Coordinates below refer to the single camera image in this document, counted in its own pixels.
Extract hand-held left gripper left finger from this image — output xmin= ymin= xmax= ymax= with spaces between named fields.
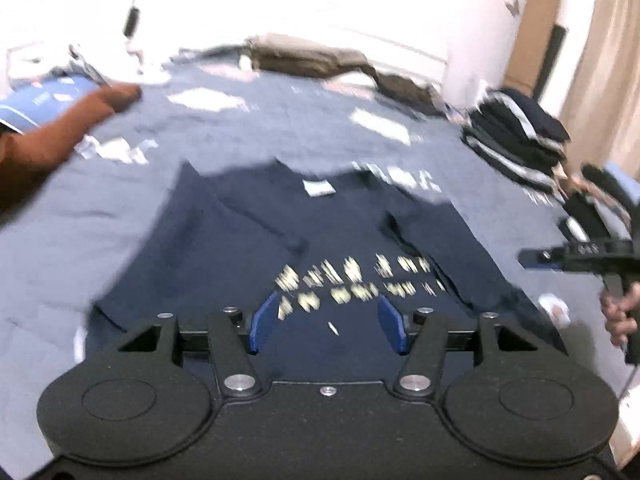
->
xmin=117 ymin=292 xmax=280 ymax=400

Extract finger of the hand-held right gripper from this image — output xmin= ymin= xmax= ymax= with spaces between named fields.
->
xmin=520 ymin=245 xmax=569 ymax=270

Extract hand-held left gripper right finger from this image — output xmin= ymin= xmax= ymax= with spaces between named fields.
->
xmin=377 ymin=294 xmax=541 ymax=398

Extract navy t-shirt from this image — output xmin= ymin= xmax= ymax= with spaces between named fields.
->
xmin=92 ymin=157 xmax=568 ymax=391

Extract stack of dark folded clothes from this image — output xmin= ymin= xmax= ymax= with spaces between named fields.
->
xmin=460 ymin=87 xmax=571 ymax=193

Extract folded khaki clothes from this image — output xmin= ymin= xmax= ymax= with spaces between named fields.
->
xmin=245 ymin=34 xmax=376 ymax=79

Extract person's right hand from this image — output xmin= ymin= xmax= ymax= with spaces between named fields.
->
xmin=600 ymin=282 xmax=640 ymax=348

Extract beige curtain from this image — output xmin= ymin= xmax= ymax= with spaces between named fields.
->
xmin=557 ymin=0 xmax=640 ymax=181

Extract grey quilted bedspread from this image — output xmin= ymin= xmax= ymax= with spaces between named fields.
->
xmin=0 ymin=47 xmax=631 ymax=476

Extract black flat panel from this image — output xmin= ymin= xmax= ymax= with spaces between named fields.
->
xmin=535 ymin=25 xmax=568 ymax=101

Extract dark olive garment at headboard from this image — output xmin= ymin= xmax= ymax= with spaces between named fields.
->
xmin=372 ymin=72 xmax=446 ymax=116

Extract tall brown cardboard roll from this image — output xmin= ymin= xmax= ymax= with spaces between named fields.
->
xmin=502 ymin=0 xmax=561 ymax=96

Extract white headboard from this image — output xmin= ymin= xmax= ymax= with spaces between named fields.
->
xmin=250 ymin=10 xmax=451 ymax=66

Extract brown knit sweater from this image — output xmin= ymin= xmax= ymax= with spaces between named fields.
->
xmin=0 ymin=82 xmax=143 ymax=211

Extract blue pillow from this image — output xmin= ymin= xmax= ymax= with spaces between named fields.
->
xmin=0 ymin=75 xmax=101 ymax=133

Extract black wall-hung device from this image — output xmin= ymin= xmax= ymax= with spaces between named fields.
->
xmin=122 ymin=5 xmax=141 ymax=38

